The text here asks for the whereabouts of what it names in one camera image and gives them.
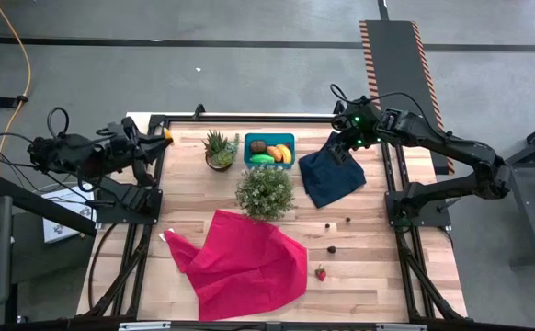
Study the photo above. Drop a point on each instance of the silver metal bracket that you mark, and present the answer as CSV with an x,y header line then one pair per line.
x,y
401,327
143,326

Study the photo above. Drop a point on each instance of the small white paper tag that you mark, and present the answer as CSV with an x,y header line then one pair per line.
x,y
165,235

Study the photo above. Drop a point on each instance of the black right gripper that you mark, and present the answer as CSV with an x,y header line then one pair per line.
x,y
359,126

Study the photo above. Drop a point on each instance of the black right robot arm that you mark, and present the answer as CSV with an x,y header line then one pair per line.
x,y
451,147

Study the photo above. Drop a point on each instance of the red toy strawberry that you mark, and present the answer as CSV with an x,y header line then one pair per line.
x,y
321,274

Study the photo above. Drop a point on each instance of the bushy plant in black pot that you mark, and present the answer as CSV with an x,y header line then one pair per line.
x,y
265,193

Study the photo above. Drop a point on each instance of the black diagonal support beam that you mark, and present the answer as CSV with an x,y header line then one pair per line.
x,y
28,202

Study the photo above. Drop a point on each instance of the black striped-edge floor mat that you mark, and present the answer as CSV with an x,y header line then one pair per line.
x,y
401,69

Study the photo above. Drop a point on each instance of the potted succulent plant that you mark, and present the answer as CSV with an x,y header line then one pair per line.
x,y
219,154

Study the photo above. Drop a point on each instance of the red cloth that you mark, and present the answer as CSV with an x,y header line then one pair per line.
x,y
249,276

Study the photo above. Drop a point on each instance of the brown toy potato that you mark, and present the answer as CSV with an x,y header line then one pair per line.
x,y
258,146

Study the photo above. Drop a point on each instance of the black aluminium table frame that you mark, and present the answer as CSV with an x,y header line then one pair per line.
x,y
272,119

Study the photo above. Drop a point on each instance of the teal plastic tupperware container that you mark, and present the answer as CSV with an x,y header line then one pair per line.
x,y
247,138

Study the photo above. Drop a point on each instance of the yellow toy banana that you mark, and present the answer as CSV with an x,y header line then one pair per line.
x,y
286,154

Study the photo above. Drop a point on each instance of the green toy vegetable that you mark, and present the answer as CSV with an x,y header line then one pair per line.
x,y
262,159

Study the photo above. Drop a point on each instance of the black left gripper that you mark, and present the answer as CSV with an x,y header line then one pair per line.
x,y
125,140

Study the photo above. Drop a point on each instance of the orange toy fruit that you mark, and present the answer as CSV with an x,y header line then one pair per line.
x,y
275,153

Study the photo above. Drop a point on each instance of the navy blue cloth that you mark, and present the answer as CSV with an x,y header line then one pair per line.
x,y
327,181

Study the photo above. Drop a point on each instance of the dark toy blackberry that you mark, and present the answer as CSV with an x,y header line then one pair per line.
x,y
331,249

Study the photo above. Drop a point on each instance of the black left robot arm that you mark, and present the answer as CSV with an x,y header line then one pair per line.
x,y
65,154

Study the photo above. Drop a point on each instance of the white paper booklet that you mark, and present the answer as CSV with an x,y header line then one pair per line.
x,y
60,230

